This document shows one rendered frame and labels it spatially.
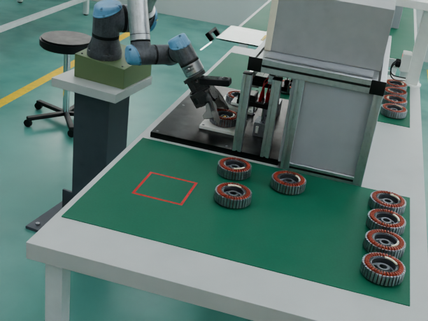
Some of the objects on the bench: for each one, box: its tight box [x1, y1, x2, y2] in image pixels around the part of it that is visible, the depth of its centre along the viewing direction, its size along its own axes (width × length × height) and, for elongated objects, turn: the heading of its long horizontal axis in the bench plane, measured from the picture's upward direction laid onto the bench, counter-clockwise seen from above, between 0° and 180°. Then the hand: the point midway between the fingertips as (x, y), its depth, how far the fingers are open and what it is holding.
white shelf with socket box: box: [390, 0, 428, 88], centre depth 314 cm, size 35×37×46 cm
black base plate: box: [150, 86, 289, 166], centre depth 255 cm, size 47×64×2 cm
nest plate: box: [199, 119, 247, 136], centre depth 244 cm, size 15×15×1 cm
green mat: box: [61, 138, 410, 306], centre depth 194 cm, size 94×61×1 cm, turn 61°
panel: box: [278, 78, 296, 162], centre depth 243 cm, size 1×66×30 cm, turn 151°
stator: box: [271, 170, 306, 195], centre depth 207 cm, size 11×11×4 cm
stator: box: [210, 109, 238, 127], centre depth 243 cm, size 11×11×4 cm
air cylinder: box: [252, 116, 266, 138], centre depth 240 cm, size 5×8×6 cm
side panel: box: [280, 79, 383, 187], centre depth 212 cm, size 28×3×32 cm, turn 61°
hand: (225, 118), depth 242 cm, fingers open, 14 cm apart
